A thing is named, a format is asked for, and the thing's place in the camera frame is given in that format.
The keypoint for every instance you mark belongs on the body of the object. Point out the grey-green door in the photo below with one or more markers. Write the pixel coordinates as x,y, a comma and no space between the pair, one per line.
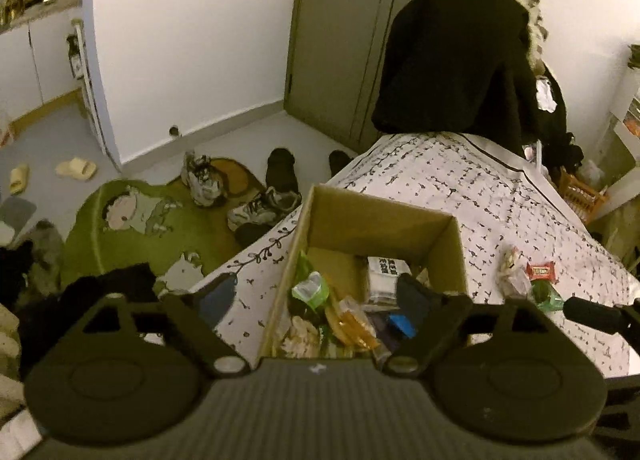
340,39

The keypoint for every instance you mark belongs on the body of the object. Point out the green cartoon rug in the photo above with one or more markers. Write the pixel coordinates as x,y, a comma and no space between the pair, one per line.
130,240

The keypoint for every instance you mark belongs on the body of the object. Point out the grey white sneaker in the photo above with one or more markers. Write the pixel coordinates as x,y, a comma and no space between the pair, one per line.
262,207
202,180

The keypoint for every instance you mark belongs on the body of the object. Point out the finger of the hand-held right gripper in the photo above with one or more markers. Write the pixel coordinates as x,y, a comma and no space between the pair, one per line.
585,312

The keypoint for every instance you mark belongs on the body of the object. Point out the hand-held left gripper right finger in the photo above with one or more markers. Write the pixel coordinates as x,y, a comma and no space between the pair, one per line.
415,299

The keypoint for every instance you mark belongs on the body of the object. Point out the black cloth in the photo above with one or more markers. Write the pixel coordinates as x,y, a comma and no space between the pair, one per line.
100,290

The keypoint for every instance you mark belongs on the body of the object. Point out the white cabinet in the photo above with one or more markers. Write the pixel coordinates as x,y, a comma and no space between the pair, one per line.
35,69

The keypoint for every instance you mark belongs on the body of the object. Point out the grey floor mat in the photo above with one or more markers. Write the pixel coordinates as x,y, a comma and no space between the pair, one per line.
17,210

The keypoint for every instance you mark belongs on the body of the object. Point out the pile of black clothes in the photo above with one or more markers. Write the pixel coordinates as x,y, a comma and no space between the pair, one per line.
555,129

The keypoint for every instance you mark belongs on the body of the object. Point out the dark bottle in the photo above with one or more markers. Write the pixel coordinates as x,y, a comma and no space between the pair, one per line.
75,58

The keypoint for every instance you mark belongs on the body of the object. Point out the black coat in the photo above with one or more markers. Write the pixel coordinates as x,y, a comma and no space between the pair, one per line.
450,59

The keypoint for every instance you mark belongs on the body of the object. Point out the grey furry cloth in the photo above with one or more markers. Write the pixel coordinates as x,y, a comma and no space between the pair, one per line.
46,246

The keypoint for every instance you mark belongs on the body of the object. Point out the red snack packet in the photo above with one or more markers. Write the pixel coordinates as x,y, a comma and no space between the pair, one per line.
542,271

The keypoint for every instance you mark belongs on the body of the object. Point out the white shelf unit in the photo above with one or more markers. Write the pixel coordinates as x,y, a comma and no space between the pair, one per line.
622,139

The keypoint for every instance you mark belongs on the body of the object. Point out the light green snack packet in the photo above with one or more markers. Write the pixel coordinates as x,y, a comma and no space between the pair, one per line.
310,286

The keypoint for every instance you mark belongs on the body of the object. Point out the white packet with black label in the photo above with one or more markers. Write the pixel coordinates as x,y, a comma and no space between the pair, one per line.
386,274

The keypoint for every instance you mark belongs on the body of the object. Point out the brown cardboard box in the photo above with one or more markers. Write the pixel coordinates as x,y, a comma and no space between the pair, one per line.
370,220

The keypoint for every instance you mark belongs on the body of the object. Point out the beige slipper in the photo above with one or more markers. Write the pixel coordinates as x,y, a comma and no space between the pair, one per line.
76,168
19,178

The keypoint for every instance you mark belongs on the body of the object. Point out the small clear snack bag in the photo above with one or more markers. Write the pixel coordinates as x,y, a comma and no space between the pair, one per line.
512,270

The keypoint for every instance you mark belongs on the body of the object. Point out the clear bag of beige snacks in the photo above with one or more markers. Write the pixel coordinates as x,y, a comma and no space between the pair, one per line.
300,340

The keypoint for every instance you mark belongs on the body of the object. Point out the orange plastic basket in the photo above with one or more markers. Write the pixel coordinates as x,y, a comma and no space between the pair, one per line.
580,192

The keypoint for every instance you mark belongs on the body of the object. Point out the black sock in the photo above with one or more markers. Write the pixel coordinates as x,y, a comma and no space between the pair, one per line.
340,159
282,169

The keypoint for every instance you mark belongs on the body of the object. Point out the orange snack packets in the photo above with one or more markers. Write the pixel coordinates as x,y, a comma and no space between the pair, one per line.
350,325

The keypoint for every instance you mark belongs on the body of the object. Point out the blue snack packet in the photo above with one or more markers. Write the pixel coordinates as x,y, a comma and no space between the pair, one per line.
402,325

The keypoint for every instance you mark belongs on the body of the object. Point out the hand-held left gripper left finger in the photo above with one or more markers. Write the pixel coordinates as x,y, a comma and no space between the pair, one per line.
220,296

